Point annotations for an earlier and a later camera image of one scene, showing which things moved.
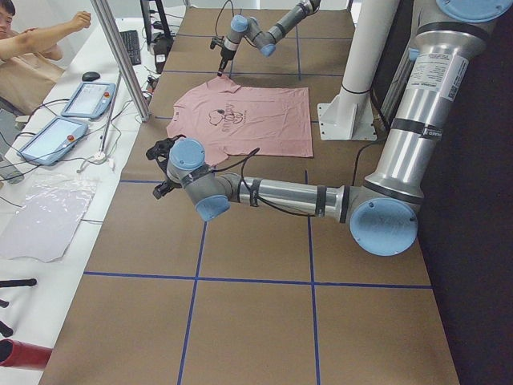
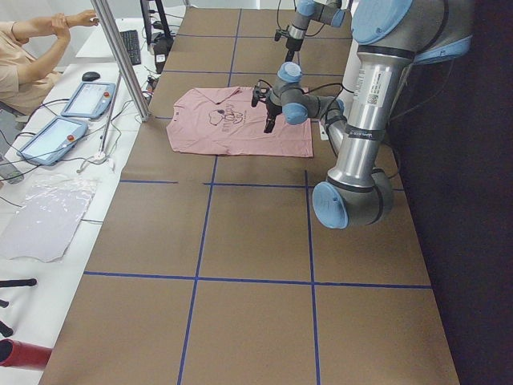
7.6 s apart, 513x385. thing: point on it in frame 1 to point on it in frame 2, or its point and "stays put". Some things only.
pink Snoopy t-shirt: [232, 120] stays put
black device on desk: [162, 42] stays put
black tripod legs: [4, 329] stays put
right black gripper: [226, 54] to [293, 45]
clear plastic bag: [42, 228] stays put
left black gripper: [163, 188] to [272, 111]
